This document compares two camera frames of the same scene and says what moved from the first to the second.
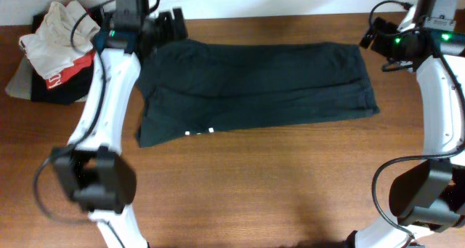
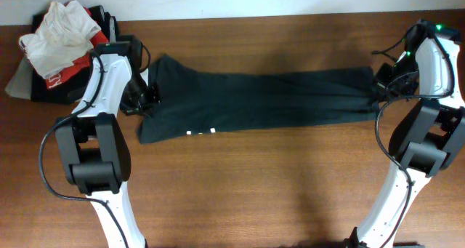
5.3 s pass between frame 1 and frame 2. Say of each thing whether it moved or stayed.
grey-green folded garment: stayed
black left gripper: moved
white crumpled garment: stayed
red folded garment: stayed
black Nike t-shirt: moved
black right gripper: moved
